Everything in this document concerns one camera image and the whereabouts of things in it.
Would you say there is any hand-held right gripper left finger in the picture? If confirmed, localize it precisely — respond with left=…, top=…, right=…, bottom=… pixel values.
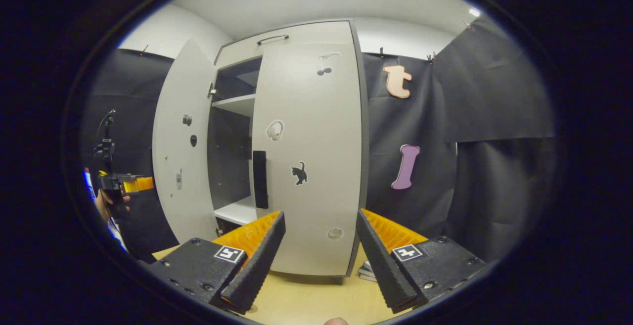
left=148, top=210, right=286, bottom=315

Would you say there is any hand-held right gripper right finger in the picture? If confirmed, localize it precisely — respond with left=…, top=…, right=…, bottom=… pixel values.
left=356, top=209, right=488, bottom=314

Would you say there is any white cabinet door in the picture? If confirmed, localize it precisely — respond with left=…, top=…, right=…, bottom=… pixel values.
left=250, top=43, right=364, bottom=277
left=152, top=38, right=221, bottom=245

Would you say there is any white and grey cabinet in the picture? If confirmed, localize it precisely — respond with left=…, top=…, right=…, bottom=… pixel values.
left=208, top=20, right=370, bottom=286

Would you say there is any white cabinet shelf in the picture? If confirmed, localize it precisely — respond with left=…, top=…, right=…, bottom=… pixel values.
left=212, top=93, right=257, bottom=117

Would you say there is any white cabinet drawer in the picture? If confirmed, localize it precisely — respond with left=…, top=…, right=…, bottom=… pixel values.
left=214, top=21, right=358, bottom=66

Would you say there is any black door handle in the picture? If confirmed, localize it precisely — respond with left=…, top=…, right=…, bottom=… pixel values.
left=253, top=150, right=269, bottom=209

